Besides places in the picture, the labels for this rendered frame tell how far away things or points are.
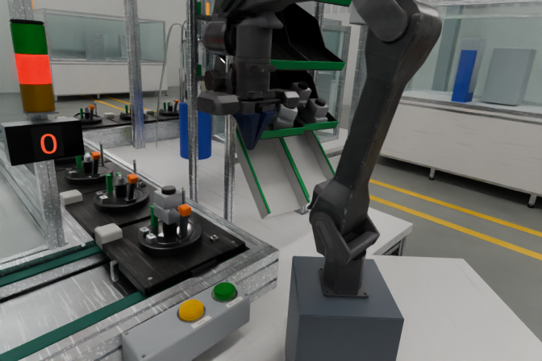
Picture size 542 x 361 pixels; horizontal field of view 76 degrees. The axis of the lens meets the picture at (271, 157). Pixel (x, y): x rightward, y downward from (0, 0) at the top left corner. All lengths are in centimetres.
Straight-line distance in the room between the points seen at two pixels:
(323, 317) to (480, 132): 395
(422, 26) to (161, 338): 55
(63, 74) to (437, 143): 791
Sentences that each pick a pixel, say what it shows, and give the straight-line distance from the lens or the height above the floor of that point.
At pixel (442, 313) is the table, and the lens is 91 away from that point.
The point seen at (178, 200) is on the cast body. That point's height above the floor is 107.
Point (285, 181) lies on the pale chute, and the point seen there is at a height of 105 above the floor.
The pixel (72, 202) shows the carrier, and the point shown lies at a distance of 107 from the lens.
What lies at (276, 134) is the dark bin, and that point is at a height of 120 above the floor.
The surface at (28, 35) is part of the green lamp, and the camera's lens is 74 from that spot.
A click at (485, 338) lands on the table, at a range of 90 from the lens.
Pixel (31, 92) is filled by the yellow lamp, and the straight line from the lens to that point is 75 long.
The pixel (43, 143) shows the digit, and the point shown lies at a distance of 76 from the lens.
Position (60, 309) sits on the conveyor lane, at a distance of 79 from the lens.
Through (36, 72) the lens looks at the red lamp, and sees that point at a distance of 74.
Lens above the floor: 139
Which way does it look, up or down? 17 degrees down
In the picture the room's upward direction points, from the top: 3 degrees clockwise
